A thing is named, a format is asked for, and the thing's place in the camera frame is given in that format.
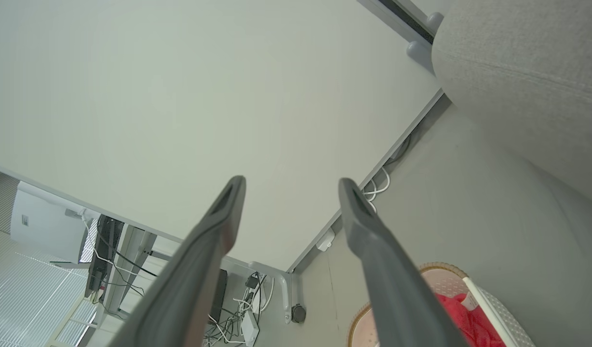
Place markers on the grey rail with black slot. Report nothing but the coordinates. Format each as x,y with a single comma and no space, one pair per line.
407,17

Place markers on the white wall adapter box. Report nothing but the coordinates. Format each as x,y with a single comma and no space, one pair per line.
326,240

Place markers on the black computer box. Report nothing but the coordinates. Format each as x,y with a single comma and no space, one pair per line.
220,294

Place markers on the white power strip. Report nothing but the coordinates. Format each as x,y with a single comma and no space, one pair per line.
250,328

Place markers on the black caster wheel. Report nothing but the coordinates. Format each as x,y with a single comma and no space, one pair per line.
299,313

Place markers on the red jersey garment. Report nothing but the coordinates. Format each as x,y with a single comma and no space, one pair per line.
472,325

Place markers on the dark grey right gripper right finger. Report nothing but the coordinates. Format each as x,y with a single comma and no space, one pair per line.
392,279

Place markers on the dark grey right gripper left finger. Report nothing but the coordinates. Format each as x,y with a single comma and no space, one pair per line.
195,270

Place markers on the grey padded surface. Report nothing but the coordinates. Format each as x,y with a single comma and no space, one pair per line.
527,72

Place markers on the white perforated laundry basket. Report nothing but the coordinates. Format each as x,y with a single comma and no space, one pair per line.
443,282

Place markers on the white box appliance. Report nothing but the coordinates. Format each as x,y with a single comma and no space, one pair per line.
45,226

